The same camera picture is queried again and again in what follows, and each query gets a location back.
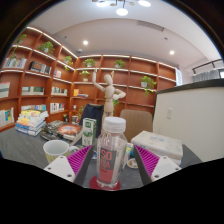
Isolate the chair with dark jacket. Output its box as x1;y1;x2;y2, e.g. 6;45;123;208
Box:
78;103;105;138

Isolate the dark curtain rail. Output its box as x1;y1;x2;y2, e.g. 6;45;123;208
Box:
191;58;224;75

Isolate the small oval sticker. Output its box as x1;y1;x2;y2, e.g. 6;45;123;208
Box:
127;158;139;169

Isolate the yellow striped white mug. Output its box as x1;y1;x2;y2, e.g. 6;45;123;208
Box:
42;139;79;164

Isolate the flat round red coaster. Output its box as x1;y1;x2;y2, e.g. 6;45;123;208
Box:
89;175;122;192

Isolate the white wall switch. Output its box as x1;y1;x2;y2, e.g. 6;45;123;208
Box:
166;107;174;120

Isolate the white partition with dark top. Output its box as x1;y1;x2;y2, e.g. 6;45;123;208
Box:
152;78;224;163

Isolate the ceiling air vent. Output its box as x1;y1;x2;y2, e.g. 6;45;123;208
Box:
136;19;166;33

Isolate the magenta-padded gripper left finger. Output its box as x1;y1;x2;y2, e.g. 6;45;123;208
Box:
43;144;94;186

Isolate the clear bottle with red label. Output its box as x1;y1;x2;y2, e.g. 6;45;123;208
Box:
96;116;129;190

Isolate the stack of colourful books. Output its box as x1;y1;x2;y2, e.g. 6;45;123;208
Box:
14;109;50;137

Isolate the tan upholstered chair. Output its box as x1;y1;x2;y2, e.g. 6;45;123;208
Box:
119;109;154;144

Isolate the wooden artist mannequin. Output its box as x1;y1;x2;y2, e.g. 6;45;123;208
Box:
91;68;127;123

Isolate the grey curtain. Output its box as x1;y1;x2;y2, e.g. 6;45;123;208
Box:
191;69;221;83

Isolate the wooden shelf unit with books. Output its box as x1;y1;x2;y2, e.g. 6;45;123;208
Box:
0;25;184;133

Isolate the branched ceiling lamp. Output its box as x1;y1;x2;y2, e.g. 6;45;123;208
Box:
91;0;153;17

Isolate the tall green and white carton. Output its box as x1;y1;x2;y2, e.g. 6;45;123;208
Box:
81;117;98;148

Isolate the stack of dark books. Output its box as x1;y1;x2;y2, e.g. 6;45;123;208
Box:
39;120;84;143

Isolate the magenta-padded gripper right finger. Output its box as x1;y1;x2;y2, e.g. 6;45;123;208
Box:
133;144;183;186

